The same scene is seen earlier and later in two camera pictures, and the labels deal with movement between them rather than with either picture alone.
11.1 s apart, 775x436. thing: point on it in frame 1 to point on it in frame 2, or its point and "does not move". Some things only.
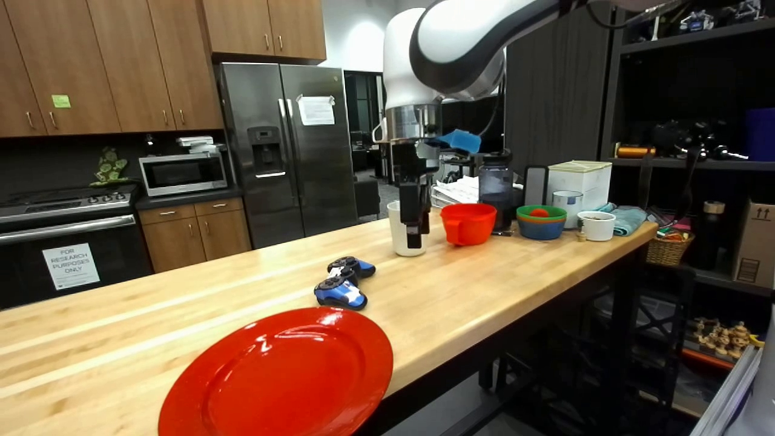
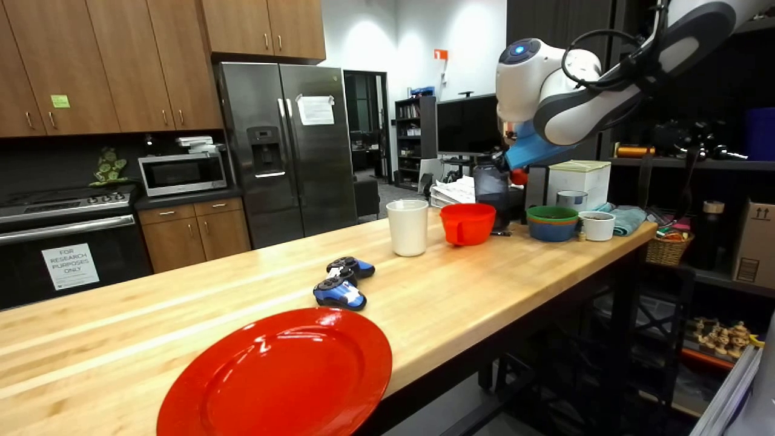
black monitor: [477, 116] does not move
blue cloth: [461, 139] to [530, 152]
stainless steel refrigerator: [294, 145] does not move
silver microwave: [185, 173] does not move
